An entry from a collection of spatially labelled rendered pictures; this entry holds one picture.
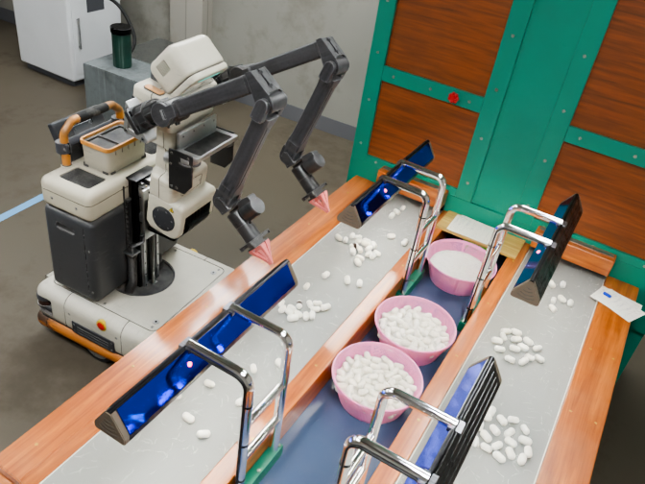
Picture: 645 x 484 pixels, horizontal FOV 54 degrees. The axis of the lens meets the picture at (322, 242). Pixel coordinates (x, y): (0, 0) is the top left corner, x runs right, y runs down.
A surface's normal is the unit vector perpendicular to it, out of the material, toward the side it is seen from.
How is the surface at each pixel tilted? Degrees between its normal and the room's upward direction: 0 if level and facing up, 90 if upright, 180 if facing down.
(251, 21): 90
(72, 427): 0
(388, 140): 90
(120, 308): 0
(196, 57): 42
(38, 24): 90
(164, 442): 0
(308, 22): 90
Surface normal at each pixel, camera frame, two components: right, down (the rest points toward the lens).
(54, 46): -0.50, 0.44
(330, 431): 0.14, -0.81
